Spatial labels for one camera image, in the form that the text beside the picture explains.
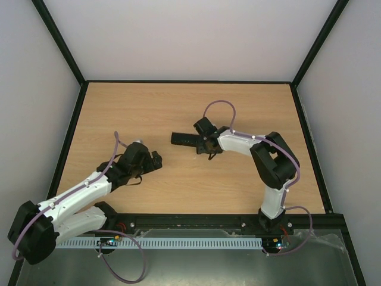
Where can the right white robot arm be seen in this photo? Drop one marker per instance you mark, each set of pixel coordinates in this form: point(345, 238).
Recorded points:
point(276, 164)

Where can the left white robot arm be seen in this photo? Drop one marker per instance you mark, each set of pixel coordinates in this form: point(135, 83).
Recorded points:
point(38, 228)

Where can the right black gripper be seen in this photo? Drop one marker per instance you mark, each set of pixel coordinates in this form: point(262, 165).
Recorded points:
point(200, 140)

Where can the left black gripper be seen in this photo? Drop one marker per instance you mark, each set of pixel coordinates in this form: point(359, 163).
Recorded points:
point(150, 167)

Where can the white slotted cable duct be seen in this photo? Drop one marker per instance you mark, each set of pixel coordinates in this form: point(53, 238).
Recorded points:
point(164, 243)

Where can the black aluminium frame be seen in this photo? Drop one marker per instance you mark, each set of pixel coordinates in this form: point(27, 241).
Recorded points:
point(328, 220)

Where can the black glasses case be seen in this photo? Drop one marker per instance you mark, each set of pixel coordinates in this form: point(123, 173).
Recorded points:
point(185, 139)

